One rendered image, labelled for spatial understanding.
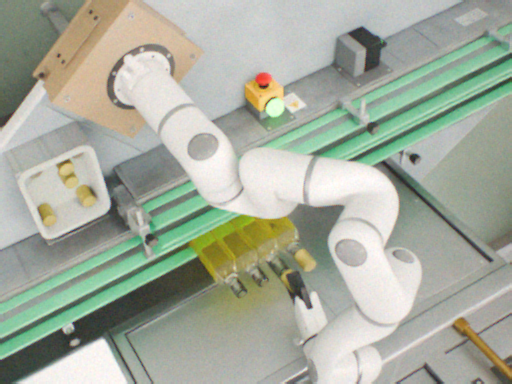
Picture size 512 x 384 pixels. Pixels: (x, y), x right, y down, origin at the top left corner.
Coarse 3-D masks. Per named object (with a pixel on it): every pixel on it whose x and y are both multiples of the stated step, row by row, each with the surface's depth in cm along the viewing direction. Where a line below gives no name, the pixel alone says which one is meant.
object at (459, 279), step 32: (384, 160) 200; (416, 192) 192; (320, 224) 189; (416, 224) 185; (448, 224) 185; (288, 256) 183; (320, 256) 182; (416, 256) 179; (448, 256) 178; (480, 256) 177; (160, 288) 182; (320, 288) 176; (448, 288) 171; (480, 288) 168; (96, 320) 178; (416, 320) 164; (448, 320) 163; (480, 320) 165; (32, 352) 174; (64, 352) 173; (384, 352) 160; (416, 352) 161; (448, 352) 163; (480, 352) 161
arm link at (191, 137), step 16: (176, 112) 129; (192, 112) 129; (160, 128) 130; (176, 128) 127; (192, 128) 126; (208, 128) 125; (176, 144) 127; (192, 144) 124; (208, 144) 122; (224, 144) 123; (192, 160) 123; (208, 160) 121; (224, 160) 122; (192, 176) 125; (208, 176) 123; (224, 176) 124; (208, 192) 128; (224, 192) 128
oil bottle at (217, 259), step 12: (192, 240) 167; (204, 240) 166; (216, 240) 166; (204, 252) 164; (216, 252) 163; (228, 252) 163; (204, 264) 167; (216, 264) 161; (228, 264) 161; (216, 276) 161; (228, 276) 160
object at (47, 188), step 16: (48, 160) 146; (80, 160) 159; (96, 160) 151; (48, 176) 157; (80, 176) 162; (96, 176) 155; (32, 192) 158; (48, 192) 160; (64, 192) 163; (96, 192) 165; (32, 208) 151; (64, 208) 164; (80, 208) 164; (96, 208) 164; (64, 224) 162; (80, 224) 162
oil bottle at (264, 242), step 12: (240, 216) 170; (252, 216) 169; (240, 228) 168; (252, 228) 167; (264, 228) 167; (252, 240) 165; (264, 240) 164; (276, 240) 164; (264, 252) 163; (276, 252) 164
